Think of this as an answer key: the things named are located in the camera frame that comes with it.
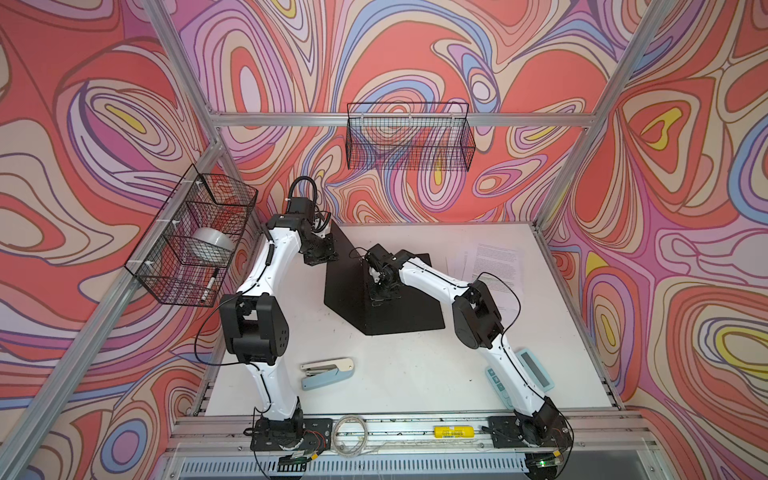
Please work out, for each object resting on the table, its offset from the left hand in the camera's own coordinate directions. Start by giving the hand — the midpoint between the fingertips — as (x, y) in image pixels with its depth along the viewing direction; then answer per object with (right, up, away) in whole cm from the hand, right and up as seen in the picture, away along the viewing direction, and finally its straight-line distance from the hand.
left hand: (341, 253), depth 88 cm
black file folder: (+1, -13, +10) cm, 16 cm away
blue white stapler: (-3, -33, -7) cm, 34 cm away
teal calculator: (+54, -32, -6) cm, 63 cm away
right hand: (+11, -18, +9) cm, 23 cm away
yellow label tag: (+30, -45, -15) cm, 56 cm away
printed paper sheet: (+41, -5, +19) cm, 46 cm away
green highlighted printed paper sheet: (+55, -6, +19) cm, 58 cm away
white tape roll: (-28, +2, -18) cm, 34 cm away
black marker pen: (-30, -8, -16) cm, 35 cm away
